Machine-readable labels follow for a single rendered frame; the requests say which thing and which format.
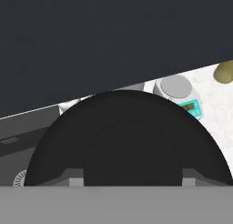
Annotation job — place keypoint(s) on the white ribbed round dial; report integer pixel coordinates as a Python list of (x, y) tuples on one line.
[(20, 179)]

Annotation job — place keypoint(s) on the yellow-green round fruit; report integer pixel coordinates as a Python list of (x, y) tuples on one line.
[(224, 71)]

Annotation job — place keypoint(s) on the dark grey appliance with print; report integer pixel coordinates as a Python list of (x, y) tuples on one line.
[(21, 142)]

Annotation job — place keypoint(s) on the white kitchen scale teal panel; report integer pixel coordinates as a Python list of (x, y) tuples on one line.
[(176, 86)]

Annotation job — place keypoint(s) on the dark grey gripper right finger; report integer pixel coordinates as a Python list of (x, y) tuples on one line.
[(191, 176)]

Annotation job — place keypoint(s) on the dark grey cupboard front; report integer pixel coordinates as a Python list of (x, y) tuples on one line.
[(106, 36)]

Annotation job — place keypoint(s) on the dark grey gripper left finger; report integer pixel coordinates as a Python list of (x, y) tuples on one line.
[(72, 176)]

